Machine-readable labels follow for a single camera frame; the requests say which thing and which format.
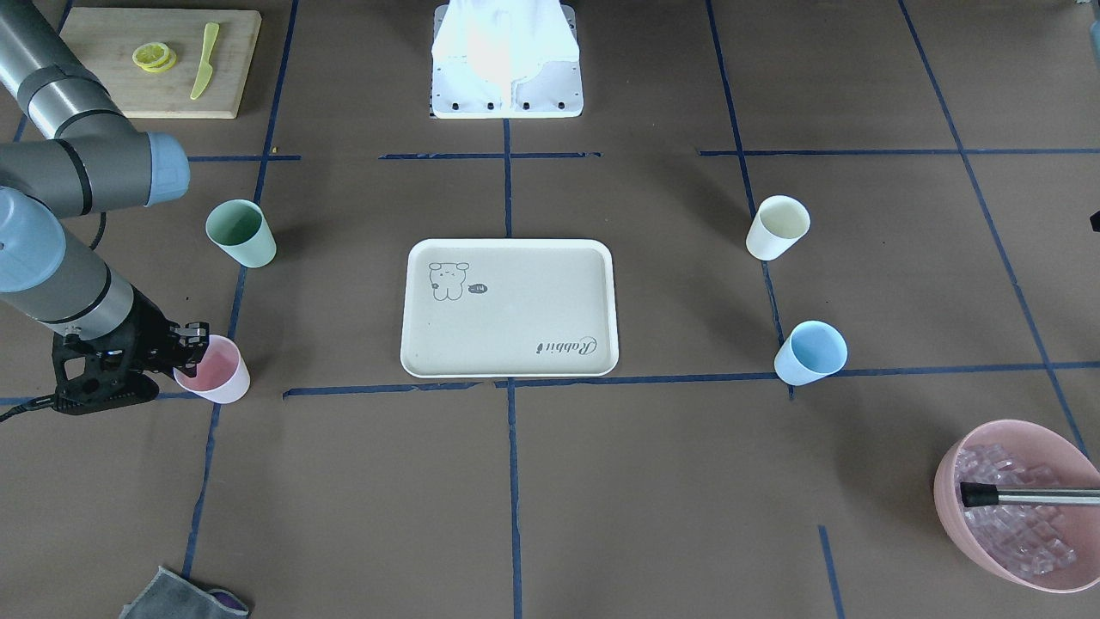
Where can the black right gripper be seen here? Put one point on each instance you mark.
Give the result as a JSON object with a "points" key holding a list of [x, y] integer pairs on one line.
{"points": [[149, 327]]}

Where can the pink plastic cup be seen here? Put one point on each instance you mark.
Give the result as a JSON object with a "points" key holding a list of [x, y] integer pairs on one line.
{"points": [[222, 376]]}

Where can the cream plastic cup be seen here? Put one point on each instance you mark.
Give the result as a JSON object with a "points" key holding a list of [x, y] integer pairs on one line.
{"points": [[779, 222]]}

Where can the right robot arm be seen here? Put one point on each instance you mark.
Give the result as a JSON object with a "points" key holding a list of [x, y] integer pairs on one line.
{"points": [[91, 160]]}

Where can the cream rabbit tray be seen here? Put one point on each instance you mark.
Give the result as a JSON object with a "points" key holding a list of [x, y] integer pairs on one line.
{"points": [[509, 308]]}

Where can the green plastic cup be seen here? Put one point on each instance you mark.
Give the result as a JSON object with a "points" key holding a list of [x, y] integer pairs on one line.
{"points": [[240, 229]]}

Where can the grey folded cloth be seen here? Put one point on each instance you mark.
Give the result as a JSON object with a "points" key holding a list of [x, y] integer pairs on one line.
{"points": [[168, 595]]}

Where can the wooden cutting board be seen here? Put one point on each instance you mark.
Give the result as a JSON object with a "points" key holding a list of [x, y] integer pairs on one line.
{"points": [[103, 39]]}

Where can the lemon slices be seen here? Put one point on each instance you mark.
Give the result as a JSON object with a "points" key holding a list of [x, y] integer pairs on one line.
{"points": [[154, 57]]}

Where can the yellow-green plastic knife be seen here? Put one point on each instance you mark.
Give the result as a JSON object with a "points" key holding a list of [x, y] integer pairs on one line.
{"points": [[205, 70]]}

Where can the blue plastic cup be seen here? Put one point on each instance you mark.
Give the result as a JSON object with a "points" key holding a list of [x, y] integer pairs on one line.
{"points": [[813, 350]]}

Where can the pink bowl with ice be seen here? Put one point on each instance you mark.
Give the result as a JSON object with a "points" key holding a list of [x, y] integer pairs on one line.
{"points": [[1040, 545]]}

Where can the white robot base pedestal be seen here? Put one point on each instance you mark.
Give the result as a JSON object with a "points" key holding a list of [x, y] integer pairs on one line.
{"points": [[505, 60]]}

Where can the metal scoop handle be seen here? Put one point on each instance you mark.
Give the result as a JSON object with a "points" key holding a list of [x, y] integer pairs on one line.
{"points": [[1031, 496]]}

